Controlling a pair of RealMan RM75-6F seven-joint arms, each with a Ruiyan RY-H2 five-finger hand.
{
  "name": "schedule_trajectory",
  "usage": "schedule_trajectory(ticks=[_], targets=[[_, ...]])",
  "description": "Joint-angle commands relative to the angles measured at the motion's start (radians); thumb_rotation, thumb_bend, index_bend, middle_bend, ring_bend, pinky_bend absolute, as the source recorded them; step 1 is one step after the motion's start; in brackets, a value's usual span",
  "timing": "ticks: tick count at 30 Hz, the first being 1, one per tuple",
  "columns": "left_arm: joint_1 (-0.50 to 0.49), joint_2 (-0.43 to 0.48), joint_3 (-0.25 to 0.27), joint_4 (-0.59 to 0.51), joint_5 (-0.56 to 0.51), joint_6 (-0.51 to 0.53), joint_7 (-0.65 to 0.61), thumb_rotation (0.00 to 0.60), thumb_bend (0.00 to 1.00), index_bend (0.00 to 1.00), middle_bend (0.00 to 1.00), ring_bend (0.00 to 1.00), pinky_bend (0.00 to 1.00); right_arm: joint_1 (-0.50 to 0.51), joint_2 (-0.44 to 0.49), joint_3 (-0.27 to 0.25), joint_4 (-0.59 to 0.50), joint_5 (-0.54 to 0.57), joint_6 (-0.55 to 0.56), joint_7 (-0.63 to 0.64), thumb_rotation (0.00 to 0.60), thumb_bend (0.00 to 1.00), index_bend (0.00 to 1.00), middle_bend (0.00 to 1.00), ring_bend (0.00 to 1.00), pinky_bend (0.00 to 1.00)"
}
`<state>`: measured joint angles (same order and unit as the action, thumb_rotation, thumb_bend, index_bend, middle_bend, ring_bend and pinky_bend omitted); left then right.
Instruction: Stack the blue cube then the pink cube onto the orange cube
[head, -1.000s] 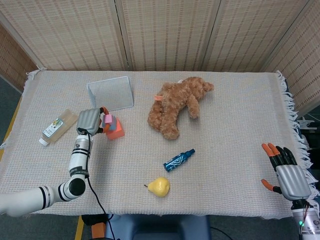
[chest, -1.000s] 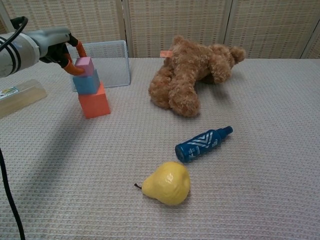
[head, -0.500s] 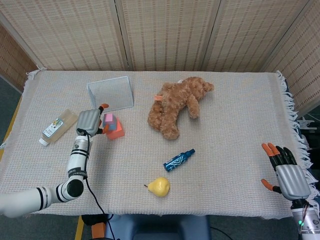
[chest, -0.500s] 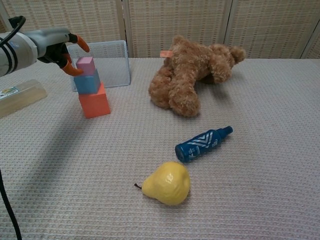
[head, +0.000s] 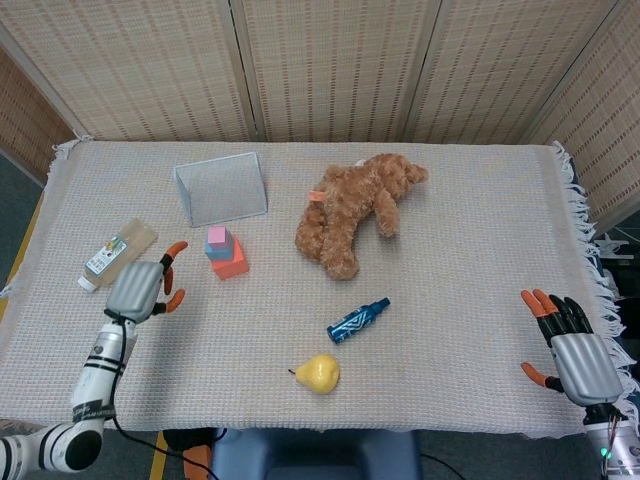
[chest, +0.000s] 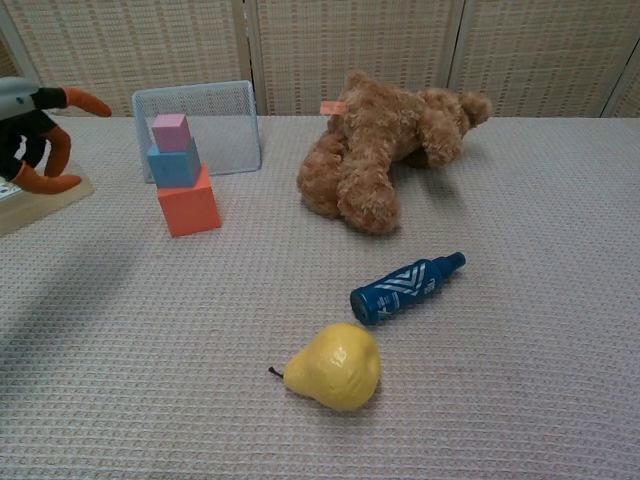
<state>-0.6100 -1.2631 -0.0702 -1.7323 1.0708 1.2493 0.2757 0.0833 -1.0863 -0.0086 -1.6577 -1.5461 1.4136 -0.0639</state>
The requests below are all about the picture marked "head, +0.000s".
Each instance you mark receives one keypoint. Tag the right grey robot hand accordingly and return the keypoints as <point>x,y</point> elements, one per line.
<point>587,367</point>

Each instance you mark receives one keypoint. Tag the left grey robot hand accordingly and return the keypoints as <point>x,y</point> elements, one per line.
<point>135,290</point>

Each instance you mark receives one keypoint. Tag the medium blue wooden block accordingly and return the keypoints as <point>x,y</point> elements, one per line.
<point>216,252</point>

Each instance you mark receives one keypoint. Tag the small pink wooden block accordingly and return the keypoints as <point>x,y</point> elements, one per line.
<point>216,235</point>

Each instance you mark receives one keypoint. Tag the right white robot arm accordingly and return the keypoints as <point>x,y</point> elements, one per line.
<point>617,447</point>

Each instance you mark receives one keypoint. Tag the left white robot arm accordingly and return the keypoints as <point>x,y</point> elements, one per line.
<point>95,385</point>

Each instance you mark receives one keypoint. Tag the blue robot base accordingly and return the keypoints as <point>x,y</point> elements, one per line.
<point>315,455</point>

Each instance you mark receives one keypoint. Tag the clear plastic drink bottle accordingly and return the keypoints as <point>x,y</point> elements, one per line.
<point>117,252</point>

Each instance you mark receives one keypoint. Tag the large orange wooden block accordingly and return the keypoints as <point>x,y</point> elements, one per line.
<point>234,265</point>

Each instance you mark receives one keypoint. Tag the light blue mesh holder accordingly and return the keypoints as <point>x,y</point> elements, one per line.
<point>222,192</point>

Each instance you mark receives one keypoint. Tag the beige woven tablecloth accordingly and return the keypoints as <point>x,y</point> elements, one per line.
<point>450,300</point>

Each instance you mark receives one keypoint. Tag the orange object under table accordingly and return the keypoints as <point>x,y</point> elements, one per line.
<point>196,462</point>

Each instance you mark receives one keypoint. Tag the yellow pear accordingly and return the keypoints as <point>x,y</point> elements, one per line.
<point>320,375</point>

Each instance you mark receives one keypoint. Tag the brown teddy bear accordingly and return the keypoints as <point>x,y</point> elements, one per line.
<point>345,215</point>

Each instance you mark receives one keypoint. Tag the blue spray bottle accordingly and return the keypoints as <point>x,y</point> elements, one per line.
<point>356,322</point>

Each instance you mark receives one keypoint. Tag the woven folding screen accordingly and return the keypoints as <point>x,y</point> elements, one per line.
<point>325,65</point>

